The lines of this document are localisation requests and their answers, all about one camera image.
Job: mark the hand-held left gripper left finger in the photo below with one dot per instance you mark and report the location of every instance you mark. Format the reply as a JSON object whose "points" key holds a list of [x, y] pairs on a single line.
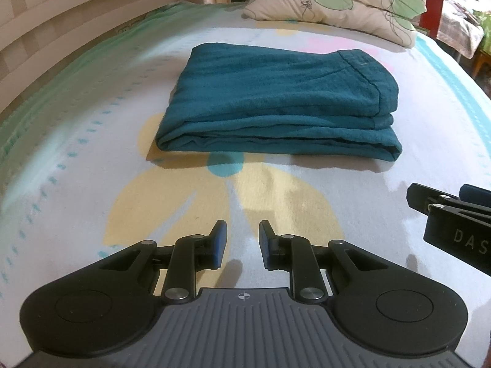
{"points": [[219, 243]]}

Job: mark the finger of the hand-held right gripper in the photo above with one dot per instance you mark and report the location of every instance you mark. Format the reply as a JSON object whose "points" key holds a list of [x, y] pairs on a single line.
{"points": [[422, 196], [475, 194]]}

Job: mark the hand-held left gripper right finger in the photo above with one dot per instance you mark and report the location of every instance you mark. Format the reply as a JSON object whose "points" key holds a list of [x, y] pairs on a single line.
{"points": [[264, 243]]}

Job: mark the teal towel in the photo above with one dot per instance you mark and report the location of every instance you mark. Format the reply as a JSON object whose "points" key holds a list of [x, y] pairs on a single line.
{"points": [[268, 92]]}

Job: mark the patterned bedding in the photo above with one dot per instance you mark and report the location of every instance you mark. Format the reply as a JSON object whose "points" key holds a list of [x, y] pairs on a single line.
{"points": [[462, 23]]}

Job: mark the wooden bed headboard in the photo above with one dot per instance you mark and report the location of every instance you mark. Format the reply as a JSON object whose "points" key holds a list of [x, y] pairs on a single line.
{"points": [[57, 19]]}

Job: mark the red wooden frame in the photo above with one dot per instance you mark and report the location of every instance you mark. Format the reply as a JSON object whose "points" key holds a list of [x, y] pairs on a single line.
{"points": [[432, 5]]}

